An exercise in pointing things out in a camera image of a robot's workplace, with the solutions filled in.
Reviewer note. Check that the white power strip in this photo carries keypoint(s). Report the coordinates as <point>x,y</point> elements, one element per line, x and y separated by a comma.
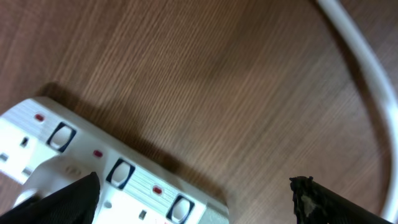
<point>133,189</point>

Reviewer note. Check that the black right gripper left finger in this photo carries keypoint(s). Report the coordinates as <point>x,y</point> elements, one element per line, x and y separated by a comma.
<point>73,204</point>

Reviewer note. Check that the white charger plug adapter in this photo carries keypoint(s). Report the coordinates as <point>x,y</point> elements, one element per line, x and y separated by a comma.
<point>50,176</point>

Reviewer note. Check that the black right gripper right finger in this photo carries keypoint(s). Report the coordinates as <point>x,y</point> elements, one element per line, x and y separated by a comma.
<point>315,204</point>

